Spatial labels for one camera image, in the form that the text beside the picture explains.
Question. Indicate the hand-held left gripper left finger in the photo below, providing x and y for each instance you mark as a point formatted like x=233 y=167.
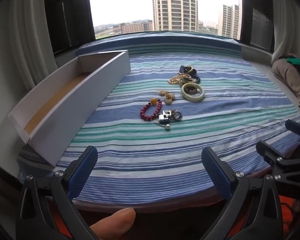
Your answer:
x=83 y=170

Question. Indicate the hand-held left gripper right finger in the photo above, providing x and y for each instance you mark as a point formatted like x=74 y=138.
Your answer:
x=215 y=172

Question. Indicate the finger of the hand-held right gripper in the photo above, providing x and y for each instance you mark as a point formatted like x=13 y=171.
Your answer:
x=280 y=162
x=296 y=128

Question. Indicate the long white cardboard box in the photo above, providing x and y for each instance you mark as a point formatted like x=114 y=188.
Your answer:
x=64 y=120

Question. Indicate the person's left hand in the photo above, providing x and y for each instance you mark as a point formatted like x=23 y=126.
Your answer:
x=112 y=223

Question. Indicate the blue green striped bed sheet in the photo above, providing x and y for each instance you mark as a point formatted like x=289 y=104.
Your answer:
x=165 y=155

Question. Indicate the beige cloth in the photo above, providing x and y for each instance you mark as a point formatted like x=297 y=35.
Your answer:
x=290 y=75

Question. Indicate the orange cloth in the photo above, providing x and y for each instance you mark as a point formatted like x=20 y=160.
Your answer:
x=287 y=220

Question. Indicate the white pearl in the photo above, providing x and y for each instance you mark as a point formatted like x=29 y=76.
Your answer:
x=167 y=127

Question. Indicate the silver rings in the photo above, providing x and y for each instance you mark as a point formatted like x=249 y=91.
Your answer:
x=177 y=115

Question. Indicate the pale green jade bangle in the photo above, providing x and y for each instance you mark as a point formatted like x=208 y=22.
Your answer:
x=186 y=95

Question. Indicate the gold bangle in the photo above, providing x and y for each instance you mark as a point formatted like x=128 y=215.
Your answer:
x=189 y=67

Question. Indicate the white curtain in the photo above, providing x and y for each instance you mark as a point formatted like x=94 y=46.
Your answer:
x=29 y=30
x=284 y=17

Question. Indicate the dark window panel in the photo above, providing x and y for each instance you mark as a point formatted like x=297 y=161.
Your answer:
x=67 y=15
x=257 y=17

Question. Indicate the slim apartment building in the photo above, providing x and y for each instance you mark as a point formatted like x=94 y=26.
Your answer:
x=228 y=21

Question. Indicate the low brown building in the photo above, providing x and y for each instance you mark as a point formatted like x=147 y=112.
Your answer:
x=136 y=28

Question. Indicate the tall apartment building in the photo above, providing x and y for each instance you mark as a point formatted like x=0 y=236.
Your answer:
x=175 y=5

